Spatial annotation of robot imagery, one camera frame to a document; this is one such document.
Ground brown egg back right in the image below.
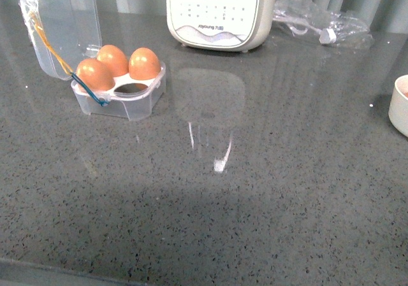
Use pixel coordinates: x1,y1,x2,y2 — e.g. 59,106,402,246
129,47,161,80

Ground brown egg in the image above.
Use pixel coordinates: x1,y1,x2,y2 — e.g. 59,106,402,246
96,45,129,77
129,47,161,80
76,59,115,91

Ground brown egg back left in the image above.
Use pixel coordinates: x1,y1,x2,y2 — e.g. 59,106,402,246
96,45,129,77

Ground brown egg front left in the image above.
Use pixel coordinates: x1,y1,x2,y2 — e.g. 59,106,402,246
76,59,115,91

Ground clear plastic egg box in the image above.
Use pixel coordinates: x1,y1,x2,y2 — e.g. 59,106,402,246
19,0,166,120

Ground white Joyoung soymilk maker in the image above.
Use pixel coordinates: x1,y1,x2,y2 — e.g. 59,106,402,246
166,0,275,52

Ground yellow and blue rubber bands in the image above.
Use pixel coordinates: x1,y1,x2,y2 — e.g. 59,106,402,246
29,11,109,107

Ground clear plastic bag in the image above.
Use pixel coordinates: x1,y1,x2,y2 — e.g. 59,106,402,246
273,0,374,50

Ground white ceramic bowl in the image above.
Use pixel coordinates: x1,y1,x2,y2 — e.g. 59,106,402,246
388,75,408,136

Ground white power cable plug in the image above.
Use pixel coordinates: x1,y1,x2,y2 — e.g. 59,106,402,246
273,15,337,45

